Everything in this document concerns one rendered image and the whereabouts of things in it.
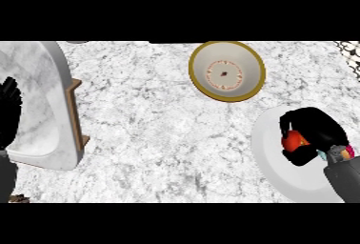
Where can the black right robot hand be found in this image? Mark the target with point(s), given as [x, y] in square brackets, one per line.
[314, 127]

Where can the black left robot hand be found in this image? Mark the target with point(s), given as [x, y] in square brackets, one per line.
[9, 111]

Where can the red tomato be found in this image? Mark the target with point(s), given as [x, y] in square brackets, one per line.
[293, 141]

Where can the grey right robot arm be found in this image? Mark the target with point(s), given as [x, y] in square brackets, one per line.
[342, 174]

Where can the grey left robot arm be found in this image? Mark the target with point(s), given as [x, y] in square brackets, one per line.
[6, 176]

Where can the white plate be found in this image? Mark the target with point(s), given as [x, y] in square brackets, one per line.
[286, 165]

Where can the white bowl with gold rim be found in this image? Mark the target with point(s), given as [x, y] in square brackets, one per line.
[226, 71]

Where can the white marble sink basin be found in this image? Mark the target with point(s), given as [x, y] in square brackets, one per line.
[41, 105]

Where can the black and white patterned object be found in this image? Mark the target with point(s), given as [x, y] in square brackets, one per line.
[349, 55]

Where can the brown wooden frame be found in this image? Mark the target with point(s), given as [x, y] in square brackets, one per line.
[77, 111]

